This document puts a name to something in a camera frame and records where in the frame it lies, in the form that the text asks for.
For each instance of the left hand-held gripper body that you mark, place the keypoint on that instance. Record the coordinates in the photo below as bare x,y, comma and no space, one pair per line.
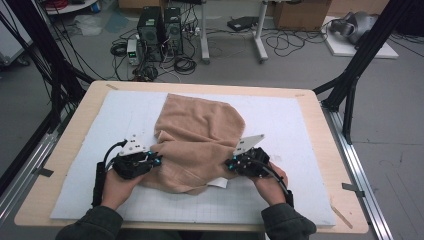
133,165

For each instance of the grey tape piece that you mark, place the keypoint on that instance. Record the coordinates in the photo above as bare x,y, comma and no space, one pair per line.
350,187
45,172

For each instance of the large cardboard box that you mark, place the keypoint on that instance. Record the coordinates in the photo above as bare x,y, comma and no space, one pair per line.
300,15

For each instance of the white grid mat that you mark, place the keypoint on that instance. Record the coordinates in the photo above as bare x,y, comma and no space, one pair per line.
283,113

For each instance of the aluminium rail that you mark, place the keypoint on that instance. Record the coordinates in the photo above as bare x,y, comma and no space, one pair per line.
353,166
30,166

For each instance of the round white table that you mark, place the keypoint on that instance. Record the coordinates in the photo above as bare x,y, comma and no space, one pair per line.
73,8

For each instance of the tan towel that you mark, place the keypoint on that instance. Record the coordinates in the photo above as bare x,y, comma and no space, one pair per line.
196,133

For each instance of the white floor board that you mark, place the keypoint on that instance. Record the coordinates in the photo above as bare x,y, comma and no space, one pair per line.
343,50

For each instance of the black metal frame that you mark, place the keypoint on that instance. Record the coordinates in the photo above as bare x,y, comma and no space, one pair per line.
43,43
366,50

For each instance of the white cabinet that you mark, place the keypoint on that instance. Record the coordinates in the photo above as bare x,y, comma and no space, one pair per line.
10,43

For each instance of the clear plastic sheet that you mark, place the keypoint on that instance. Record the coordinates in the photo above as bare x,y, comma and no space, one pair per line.
88,25

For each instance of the thin wooden stick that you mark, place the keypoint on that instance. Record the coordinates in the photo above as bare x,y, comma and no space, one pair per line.
341,216

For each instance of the person's left hand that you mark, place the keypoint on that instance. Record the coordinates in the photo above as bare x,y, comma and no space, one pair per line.
116,190

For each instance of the black flat device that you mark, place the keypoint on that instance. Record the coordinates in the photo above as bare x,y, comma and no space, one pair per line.
241,23

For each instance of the blue floor mat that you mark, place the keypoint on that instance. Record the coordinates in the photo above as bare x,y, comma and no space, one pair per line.
116,21

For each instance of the grey plastic shell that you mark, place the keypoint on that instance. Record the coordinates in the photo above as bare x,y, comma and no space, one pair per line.
360,23

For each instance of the large black computer tower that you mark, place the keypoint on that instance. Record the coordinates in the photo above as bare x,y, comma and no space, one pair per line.
150,30

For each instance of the white power supply unit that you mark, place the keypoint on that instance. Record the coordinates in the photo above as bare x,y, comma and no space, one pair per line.
132,51

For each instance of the white desk stand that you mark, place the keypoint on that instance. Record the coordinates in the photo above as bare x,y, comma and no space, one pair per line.
205,33

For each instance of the person's right hand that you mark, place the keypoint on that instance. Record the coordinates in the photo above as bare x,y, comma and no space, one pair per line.
270,190

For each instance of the slim black computer tower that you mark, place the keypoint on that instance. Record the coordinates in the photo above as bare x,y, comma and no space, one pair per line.
173,30

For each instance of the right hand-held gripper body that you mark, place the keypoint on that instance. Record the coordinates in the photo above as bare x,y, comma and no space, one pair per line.
253,163

